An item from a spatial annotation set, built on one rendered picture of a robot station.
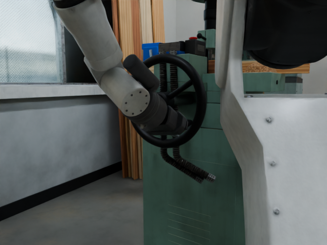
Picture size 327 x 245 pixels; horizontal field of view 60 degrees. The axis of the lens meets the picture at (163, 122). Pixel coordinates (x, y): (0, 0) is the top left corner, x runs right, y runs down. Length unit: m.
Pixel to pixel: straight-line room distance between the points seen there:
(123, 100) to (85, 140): 2.00
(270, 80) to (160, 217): 0.68
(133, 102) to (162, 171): 0.62
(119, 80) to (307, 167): 0.38
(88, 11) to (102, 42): 0.06
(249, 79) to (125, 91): 0.50
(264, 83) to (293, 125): 0.62
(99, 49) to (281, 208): 0.37
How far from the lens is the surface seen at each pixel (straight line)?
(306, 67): 1.07
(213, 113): 0.99
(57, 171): 2.36
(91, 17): 0.48
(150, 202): 1.22
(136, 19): 2.97
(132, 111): 0.57
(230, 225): 1.07
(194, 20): 3.85
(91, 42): 0.50
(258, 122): 0.31
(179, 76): 0.94
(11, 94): 2.00
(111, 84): 0.58
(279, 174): 0.30
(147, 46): 2.13
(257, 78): 0.93
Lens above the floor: 0.86
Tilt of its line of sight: 8 degrees down
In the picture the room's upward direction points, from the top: straight up
